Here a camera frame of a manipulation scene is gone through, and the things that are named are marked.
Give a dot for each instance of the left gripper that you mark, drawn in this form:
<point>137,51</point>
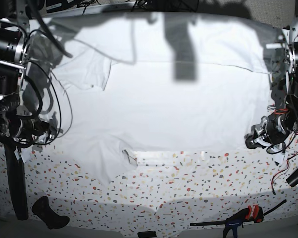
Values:
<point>270,134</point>

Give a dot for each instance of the black and orange bar clamp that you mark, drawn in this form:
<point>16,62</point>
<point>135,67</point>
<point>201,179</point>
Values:
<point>249,214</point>

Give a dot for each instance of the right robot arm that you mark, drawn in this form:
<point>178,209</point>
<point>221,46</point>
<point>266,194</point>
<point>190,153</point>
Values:
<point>14,48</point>

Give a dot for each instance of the small black rectangular device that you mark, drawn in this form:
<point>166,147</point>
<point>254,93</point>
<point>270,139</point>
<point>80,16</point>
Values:
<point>147,234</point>

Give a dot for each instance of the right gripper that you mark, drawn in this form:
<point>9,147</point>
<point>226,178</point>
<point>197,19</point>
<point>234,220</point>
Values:
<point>31,132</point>

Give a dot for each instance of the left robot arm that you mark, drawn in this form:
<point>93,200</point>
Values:
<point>289,83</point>

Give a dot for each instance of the white T-shirt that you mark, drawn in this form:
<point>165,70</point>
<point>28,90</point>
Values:
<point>152,82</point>

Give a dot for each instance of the terrazzo patterned table cloth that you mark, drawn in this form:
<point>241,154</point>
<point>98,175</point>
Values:
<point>165,191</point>

